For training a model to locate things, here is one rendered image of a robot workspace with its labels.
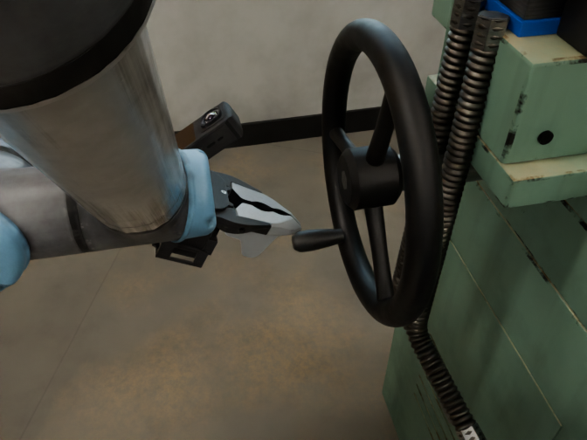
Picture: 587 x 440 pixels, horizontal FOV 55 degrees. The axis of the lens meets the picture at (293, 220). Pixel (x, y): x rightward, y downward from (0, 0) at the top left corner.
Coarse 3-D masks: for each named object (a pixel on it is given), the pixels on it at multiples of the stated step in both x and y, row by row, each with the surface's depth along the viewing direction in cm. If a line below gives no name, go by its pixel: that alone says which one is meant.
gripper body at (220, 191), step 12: (216, 180) 61; (216, 192) 59; (228, 192) 62; (216, 204) 57; (228, 204) 58; (216, 228) 59; (192, 240) 59; (204, 240) 60; (216, 240) 60; (156, 252) 59; (168, 252) 59; (180, 252) 61; (192, 252) 61; (204, 252) 60; (192, 264) 61
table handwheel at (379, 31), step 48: (336, 48) 54; (384, 48) 43; (336, 96) 61; (384, 96) 44; (336, 144) 62; (384, 144) 49; (432, 144) 40; (336, 192) 66; (384, 192) 52; (432, 192) 40; (384, 240) 54; (432, 240) 41; (384, 288) 53; (432, 288) 44
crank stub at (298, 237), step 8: (296, 232) 63; (304, 232) 63; (312, 232) 63; (320, 232) 63; (328, 232) 63; (336, 232) 63; (296, 240) 62; (304, 240) 62; (312, 240) 62; (320, 240) 62; (328, 240) 63; (336, 240) 63; (296, 248) 62; (304, 248) 62; (312, 248) 62; (320, 248) 63
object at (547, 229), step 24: (504, 216) 64; (528, 216) 59; (552, 216) 55; (576, 216) 52; (528, 240) 60; (552, 240) 56; (576, 240) 52; (552, 264) 56; (576, 264) 53; (576, 288) 53; (576, 312) 54
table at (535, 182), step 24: (432, 96) 56; (480, 144) 48; (480, 168) 49; (504, 168) 45; (528, 168) 45; (552, 168) 45; (576, 168) 45; (504, 192) 46; (528, 192) 45; (552, 192) 46; (576, 192) 46
